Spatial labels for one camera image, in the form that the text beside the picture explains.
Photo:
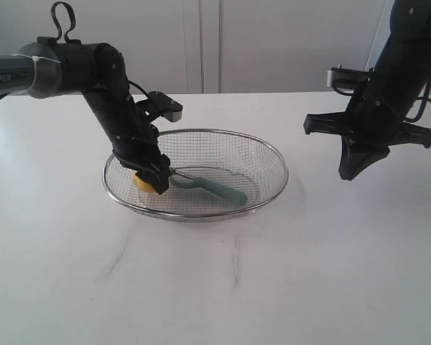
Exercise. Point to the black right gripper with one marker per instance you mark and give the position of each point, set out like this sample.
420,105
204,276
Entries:
375,118

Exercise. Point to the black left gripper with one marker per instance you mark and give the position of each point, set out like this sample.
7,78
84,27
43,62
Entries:
133,141

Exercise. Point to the yellow lemon with sticker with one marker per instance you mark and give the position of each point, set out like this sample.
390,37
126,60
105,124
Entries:
141,185

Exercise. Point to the teal handled vegetable peeler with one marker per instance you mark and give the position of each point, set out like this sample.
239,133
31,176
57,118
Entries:
182,180

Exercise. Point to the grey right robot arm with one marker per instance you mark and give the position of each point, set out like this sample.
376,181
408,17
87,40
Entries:
408,50

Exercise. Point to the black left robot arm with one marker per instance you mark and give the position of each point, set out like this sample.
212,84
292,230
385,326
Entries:
98,72

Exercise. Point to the oval steel mesh basket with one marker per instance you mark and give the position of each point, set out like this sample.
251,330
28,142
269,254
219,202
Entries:
240,161

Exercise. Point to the white cabinet doors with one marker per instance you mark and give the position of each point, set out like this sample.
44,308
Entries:
235,46

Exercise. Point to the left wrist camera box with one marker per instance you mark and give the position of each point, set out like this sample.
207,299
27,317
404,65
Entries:
158,104

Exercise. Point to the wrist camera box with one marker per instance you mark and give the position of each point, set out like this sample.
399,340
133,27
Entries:
158,104
345,81

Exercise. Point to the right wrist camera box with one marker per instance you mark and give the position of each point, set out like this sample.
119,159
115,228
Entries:
345,81

